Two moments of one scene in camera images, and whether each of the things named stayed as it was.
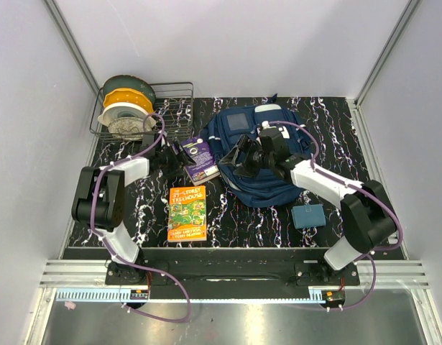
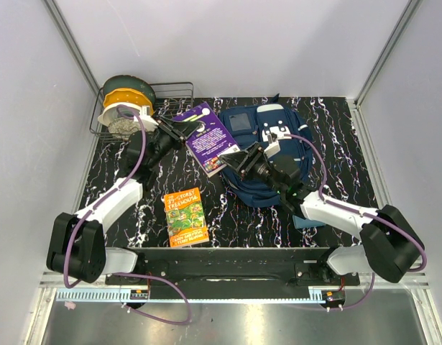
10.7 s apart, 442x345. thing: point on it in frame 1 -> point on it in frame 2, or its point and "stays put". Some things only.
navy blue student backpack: x=223 y=129 stays put
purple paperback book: x=205 y=167 -> x=210 y=141
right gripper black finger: x=231 y=157 stays put
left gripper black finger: x=187 y=159 -> x=188 y=128
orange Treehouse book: x=187 y=214 stays put
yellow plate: x=127 y=95 stays put
